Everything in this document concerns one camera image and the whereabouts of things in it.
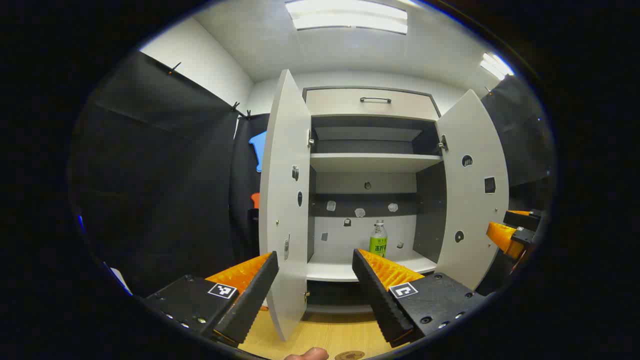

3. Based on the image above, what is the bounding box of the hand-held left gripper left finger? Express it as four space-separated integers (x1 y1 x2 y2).
142 251 280 348

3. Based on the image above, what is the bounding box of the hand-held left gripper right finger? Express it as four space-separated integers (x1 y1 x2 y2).
352 248 488 349

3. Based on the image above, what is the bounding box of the white cabinet door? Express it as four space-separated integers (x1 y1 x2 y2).
434 89 510 292
258 69 313 343

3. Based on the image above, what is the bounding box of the green label plastic bottle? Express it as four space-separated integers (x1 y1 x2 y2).
369 220 388 259

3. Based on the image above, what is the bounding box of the white and grey cabinet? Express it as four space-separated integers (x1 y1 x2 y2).
302 86 448 316

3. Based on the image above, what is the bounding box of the white cabinet shelf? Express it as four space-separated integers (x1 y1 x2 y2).
310 152 444 174

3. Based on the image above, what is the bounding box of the white cabinet drawer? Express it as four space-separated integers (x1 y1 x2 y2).
304 87 441 121

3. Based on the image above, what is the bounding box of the black backdrop cloth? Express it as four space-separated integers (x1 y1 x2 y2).
230 112 271 263
480 75 557 213
70 50 241 298

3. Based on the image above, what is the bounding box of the small ceiling light panel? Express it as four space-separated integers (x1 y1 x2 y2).
479 51 516 81

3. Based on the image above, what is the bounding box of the large ceiling light panel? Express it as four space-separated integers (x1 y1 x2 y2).
284 0 409 35

